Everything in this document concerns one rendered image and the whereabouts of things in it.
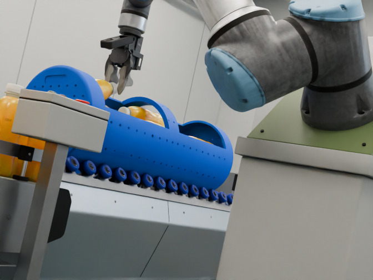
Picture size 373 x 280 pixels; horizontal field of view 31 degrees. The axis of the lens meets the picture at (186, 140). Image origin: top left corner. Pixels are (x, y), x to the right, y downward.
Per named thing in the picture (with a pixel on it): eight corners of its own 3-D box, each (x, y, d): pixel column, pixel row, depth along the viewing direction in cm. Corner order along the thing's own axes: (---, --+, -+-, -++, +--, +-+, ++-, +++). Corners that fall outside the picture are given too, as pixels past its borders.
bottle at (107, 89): (78, 106, 193) (119, 99, 209) (75, 81, 192) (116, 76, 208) (61, 107, 197) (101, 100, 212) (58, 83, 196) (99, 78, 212)
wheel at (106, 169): (107, 161, 198) (102, 164, 199) (100, 164, 194) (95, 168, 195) (115, 174, 198) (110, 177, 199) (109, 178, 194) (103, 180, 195)
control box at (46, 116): (101, 153, 156) (111, 111, 157) (43, 138, 140) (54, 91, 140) (70, 147, 162) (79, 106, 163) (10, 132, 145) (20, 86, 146)
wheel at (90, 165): (91, 157, 192) (86, 160, 193) (84, 160, 188) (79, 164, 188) (99, 170, 192) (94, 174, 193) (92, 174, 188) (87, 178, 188)
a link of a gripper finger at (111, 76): (116, 96, 217) (126, 70, 217) (106, 92, 212) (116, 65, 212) (110, 94, 219) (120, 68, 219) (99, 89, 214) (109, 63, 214)
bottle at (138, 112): (147, 134, 236) (116, 124, 220) (149, 114, 237) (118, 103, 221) (164, 134, 232) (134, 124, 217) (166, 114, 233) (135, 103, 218)
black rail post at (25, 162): (28, 181, 153) (35, 148, 154) (18, 180, 150) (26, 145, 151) (21, 180, 154) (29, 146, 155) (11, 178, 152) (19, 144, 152)
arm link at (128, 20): (136, 13, 209) (113, 12, 215) (133, 28, 209) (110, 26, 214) (152, 23, 217) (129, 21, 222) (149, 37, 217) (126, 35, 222)
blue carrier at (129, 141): (230, 196, 253) (237, 123, 257) (84, 164, 179) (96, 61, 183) (167, 193, 268) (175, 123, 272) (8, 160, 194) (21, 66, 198)
